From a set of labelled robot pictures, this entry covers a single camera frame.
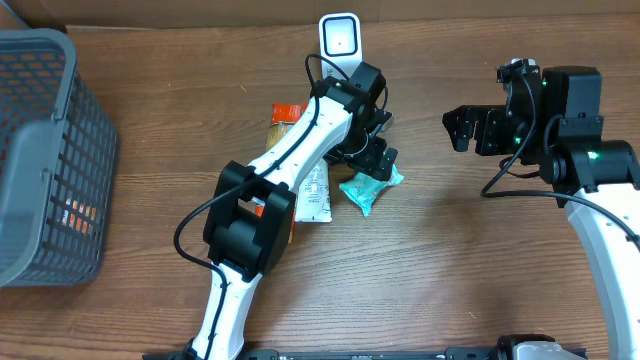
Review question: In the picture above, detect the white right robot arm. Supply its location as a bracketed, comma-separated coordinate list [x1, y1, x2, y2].
[442, 59, 639, 359]

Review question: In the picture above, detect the teal wipes packet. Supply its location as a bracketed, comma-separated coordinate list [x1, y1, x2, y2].
[339, 165, 405, 217]

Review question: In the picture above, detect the grey plastic basket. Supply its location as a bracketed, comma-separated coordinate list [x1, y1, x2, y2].
[1, 29, 120, 287]

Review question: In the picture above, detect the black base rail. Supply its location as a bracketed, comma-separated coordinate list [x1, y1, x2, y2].
[142, 347, 587, 360]

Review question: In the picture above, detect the white barcode scanner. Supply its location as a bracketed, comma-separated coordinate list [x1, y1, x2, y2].
[318, 12, 363, 76]

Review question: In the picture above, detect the red spaghetti packet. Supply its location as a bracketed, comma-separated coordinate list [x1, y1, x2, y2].
[254, 103, 307, 244]

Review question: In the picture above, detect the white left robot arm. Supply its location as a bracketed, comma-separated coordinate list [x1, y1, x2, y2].
[181, 63, 397, 359]

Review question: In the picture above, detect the white tube gold cap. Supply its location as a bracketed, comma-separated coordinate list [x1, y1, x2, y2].
[295, 160, 332, 223]

